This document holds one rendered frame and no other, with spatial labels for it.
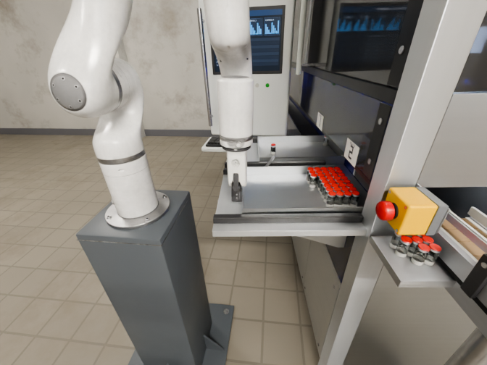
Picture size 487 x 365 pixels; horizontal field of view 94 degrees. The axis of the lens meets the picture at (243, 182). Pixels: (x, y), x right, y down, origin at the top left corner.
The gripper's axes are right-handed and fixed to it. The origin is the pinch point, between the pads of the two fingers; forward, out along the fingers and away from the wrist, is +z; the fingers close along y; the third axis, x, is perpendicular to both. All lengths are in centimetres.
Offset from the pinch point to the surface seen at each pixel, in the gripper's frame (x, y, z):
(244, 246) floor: -2, 69, 92
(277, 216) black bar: -11.1, -7.9, 1.8
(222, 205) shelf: 4.6, 0.5, 4.3
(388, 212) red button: -30.8, -19.8, -9.2
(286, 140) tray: -22, 54, 2
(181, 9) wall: 90, 333, -86
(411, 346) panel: -64, -13, 57
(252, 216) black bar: -4.5, -7.8, 2.0
